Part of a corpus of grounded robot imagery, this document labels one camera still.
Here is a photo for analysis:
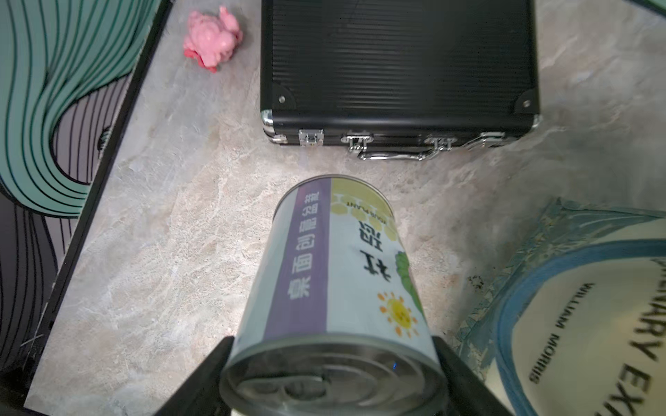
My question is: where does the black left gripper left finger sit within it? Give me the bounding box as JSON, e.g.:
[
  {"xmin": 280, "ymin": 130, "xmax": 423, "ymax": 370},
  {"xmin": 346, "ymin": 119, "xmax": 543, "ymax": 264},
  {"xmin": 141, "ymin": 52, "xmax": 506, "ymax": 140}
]
[{"xmin": 155, "ymin": 336, "xmax": 234, "ymax": 416}]

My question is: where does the pink toy pig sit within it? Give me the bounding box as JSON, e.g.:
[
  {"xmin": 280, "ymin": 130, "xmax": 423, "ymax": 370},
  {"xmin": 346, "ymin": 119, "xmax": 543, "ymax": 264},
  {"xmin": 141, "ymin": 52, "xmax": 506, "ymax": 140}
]
[{"xmin": 183, "ymin": 6, "xmax": 244, "ymax": 73}]

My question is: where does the cream canvas tote bag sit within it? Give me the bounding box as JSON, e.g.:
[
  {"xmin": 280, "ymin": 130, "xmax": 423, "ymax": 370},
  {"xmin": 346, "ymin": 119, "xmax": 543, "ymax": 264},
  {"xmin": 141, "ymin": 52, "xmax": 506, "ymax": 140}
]
[{"xmin": 454, "ymin": 199, "xmax": 665, "ymax": 415}]

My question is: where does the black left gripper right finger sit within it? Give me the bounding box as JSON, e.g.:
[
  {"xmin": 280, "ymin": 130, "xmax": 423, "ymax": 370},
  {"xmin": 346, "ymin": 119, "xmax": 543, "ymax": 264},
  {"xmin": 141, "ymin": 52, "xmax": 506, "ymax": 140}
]
[{"xmin": 432, "ymin": 336, "xmax": 512, "ymax": 416}]

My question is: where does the purple yellow label seed can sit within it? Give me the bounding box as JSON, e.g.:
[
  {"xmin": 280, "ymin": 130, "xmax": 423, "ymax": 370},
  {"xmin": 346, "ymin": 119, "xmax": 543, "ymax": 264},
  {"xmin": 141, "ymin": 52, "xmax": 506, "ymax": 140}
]
[{"xmin": 220, "ymin": 174, "xmax": 448, "ymax": 415}]

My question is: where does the black ribbed hard case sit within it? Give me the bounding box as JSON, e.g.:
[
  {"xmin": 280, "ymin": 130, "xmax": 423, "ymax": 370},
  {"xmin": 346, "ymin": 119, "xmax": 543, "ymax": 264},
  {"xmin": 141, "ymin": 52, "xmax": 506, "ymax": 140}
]
[{"xmin": 260, "ymin": 1, "xmax": 540, "ymax": 161}]

